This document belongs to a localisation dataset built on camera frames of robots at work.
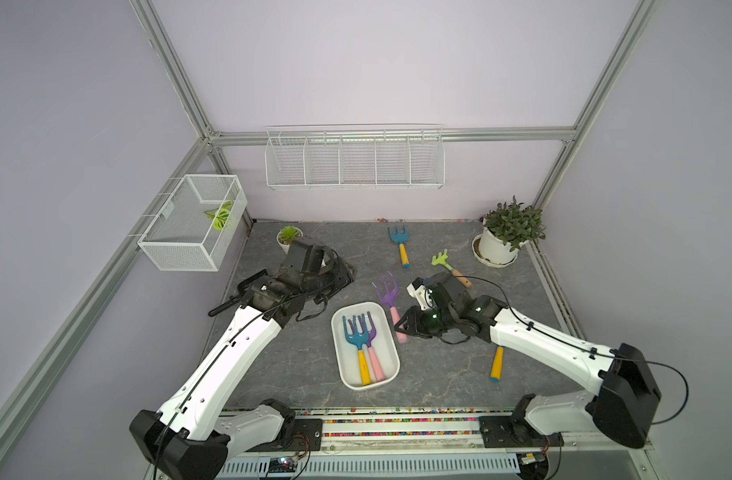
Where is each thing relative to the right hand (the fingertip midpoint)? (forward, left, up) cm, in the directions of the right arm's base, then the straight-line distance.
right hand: (396, 328), depth 76 cm
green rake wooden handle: (+33, -19, -15) cm, 41 cm away
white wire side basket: (+26, +57, +11) cm, 63 cm away
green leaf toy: (+27, +48, +15) cm, 57 cm away
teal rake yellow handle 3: (-7, -28, -13) cm, 32 cm away
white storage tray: (+1, +9, -13) cm, 16 cm away
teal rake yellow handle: (+2, +10, -13) cm, 17 cm away
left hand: (+7, +11, +13) cm, 18 cm away
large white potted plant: (+32, -37, +3) cm, 48 cm away
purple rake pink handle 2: (+10, +1, -2) cm, 10 cm away
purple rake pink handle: (+2, +7, -14) cm, 16 cm away
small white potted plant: (+38, +37, -7) cm, 54 cm away
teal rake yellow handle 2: (+44, -5, -14) cm, 47 cm away
